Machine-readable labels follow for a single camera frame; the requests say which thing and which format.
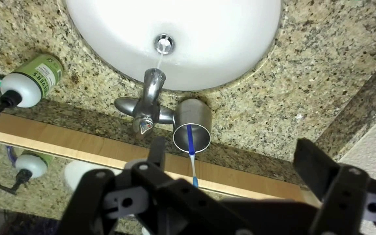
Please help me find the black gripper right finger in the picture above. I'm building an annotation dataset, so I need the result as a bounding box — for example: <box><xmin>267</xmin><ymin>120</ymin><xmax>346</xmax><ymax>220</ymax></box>
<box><xmin>294</xmin><ymin>137</ymin><xmax>376</xmax><ymax>235</ymax></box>

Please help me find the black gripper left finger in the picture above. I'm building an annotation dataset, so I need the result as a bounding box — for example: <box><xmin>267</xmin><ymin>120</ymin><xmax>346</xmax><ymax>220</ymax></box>
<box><xmin>55</xmin><ymin>137</ymin><xmax>258</xmax><ymax>235</ymax></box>

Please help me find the blue toothbrush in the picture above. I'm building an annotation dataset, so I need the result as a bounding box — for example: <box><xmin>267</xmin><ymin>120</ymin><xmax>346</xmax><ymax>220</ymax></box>
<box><xmin>185</xmin><ymin>122</ymin><xmax>201</xmax><ymax>187</ymax></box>

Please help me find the silver metal cup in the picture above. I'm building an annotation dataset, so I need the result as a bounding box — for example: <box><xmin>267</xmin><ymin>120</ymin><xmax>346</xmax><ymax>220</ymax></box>
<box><xmin>171</xmin><ymin>97</ymin><xmax>213</xmax><ymax>155</ymax></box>

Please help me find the chrome sink faucet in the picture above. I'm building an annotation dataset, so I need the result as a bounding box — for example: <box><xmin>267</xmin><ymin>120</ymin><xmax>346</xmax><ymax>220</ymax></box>
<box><xmin>113</xmin><ymin>67</ymin><xmax>177</xmax><ymax>135</ymax></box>

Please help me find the white oval sink basin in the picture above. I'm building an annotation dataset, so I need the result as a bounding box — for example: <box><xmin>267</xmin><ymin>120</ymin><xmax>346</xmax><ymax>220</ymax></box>
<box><xmin>62</xmin><ymin>0</ymin><xmax>283</xmax><ymax>92</ymax></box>

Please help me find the green soap pump bottle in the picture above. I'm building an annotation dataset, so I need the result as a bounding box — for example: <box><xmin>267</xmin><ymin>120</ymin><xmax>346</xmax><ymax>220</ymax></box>
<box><xmin>0</xmin><ymin>52</ymin><xmax>66</xmax><ymax>117</ymax></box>

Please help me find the wood framed wall mirror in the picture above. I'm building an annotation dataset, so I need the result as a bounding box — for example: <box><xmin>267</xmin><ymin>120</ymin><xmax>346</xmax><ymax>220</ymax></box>
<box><xmin>0</xmin><ymin>110</ymin><xmax>324</xmax><ymax>235</ymax></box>

